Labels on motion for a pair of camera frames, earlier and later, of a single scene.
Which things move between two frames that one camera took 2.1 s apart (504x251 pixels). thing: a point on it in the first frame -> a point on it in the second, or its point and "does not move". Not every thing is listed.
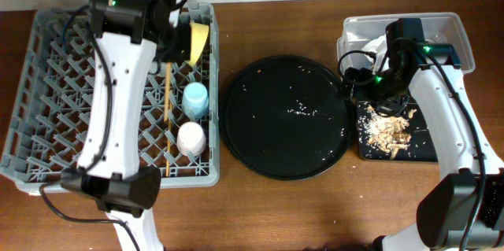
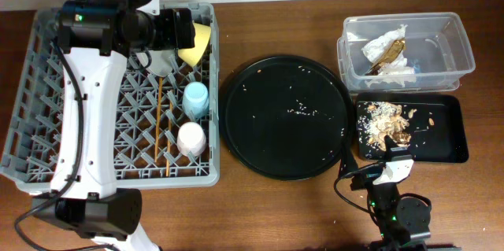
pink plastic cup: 190,139 does not move
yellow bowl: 198,35 does not move
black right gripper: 394,106 -> 350,163
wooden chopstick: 168,77 -> 158,119
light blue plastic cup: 195,101 does not move
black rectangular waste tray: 405,137 does not move
